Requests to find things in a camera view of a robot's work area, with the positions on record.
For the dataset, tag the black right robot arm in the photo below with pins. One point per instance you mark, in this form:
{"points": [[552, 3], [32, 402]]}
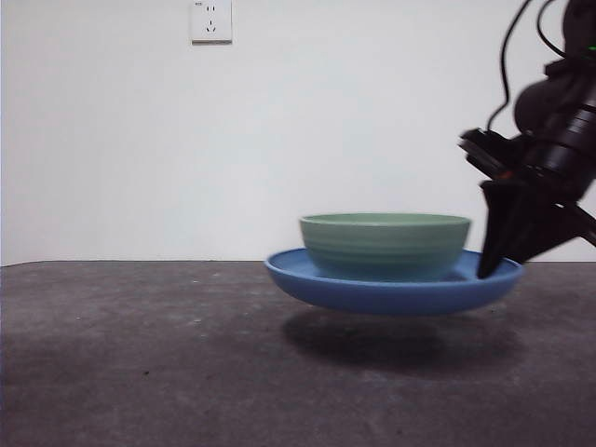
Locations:
{"points": [[568, 135]]}

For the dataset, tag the green ribbed bowl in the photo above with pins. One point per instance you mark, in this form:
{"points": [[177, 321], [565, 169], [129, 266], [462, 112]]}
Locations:
{"points": [[382, 247]]}

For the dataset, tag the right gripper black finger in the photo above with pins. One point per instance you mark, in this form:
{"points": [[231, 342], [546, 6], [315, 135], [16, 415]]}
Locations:
{"points": [[496, 223], [535, 228]]}

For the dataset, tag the white wall socket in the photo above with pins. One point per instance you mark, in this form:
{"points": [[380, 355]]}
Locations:
{"points": [[212, 23]]}

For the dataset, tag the blue round plate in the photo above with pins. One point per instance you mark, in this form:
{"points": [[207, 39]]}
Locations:
{"points": [[386, 298]]}

